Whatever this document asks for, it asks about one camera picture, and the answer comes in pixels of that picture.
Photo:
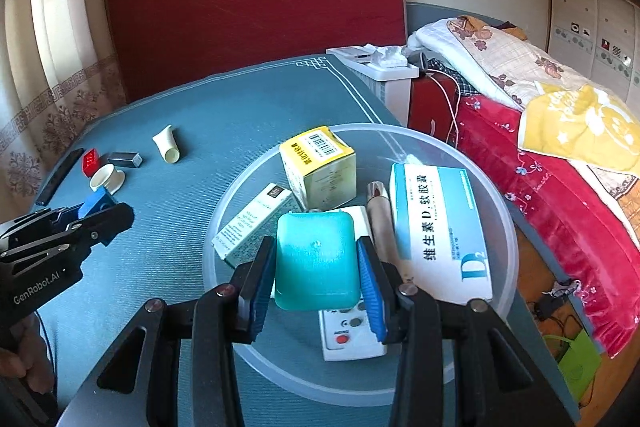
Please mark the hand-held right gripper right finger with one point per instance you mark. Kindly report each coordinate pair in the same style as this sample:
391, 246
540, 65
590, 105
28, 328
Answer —
372, 302

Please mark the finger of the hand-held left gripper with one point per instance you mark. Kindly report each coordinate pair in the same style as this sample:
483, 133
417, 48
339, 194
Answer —
35, 224
110, 219

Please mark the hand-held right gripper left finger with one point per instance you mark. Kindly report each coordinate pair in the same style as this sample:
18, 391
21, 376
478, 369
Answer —
262, 292

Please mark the blue toy brick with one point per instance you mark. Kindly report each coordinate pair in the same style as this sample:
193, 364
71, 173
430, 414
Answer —
97, 202

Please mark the white remote control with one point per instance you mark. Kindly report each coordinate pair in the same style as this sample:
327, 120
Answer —
345, 342

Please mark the black phone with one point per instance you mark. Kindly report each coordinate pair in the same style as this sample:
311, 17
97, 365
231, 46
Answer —
60, 177

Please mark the red toy brick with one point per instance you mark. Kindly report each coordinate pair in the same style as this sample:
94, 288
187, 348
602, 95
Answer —
90, 163

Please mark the black silver lipstick case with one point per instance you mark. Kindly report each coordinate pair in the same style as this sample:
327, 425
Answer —
125, 160

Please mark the teal dental floss case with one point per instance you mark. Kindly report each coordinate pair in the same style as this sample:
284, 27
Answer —
317, 257

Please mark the small white teal carton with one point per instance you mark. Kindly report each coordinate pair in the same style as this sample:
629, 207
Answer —
250, 227

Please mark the beige cosmetic tube gold cap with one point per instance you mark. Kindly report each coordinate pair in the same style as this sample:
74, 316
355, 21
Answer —
382, 227

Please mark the clear plastic bowl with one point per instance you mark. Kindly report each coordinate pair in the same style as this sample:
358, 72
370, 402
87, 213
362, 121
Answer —
280, 377

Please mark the white tube cream cap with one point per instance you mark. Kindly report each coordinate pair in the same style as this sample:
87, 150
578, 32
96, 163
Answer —
166, 144

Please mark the white blue medicine box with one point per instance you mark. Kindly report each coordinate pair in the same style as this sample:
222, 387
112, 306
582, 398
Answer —
440, 227

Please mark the yellow medicine box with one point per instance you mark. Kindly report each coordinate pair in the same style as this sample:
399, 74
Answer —
320, 167

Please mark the teal mat covered desktop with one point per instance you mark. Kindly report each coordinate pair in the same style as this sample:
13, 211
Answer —
165, 227

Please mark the person's left hand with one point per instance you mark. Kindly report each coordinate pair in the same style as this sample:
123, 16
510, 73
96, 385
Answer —
35, 362

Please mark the beige patterned curtain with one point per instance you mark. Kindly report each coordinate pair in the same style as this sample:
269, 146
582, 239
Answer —
60, 82

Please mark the red nightstand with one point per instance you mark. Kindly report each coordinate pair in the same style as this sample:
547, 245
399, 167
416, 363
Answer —
427, 107

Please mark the red floral bedspread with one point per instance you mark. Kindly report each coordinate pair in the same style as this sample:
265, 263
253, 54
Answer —
560, 217

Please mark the white bedside cabinet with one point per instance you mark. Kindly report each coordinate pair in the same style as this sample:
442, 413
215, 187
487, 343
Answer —
395, 92

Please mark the green flat object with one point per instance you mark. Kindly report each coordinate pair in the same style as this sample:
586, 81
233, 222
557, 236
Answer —
580, 364

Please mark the dark plaid cloth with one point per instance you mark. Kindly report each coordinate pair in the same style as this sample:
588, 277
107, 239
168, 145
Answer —
465, 82

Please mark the white crumpled tissues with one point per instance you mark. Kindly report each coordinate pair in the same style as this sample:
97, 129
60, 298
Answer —
387, 54

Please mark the yellow towel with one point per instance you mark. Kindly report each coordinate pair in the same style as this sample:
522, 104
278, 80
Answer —
580, 127

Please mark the floral checked quilt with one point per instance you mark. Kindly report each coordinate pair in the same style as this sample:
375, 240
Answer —
505, 52

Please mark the grey blue headboard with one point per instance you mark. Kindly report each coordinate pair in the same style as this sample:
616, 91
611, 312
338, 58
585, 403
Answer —
425, 14

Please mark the wardrobe with sliding doors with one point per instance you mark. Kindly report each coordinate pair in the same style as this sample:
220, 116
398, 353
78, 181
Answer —
590, 22

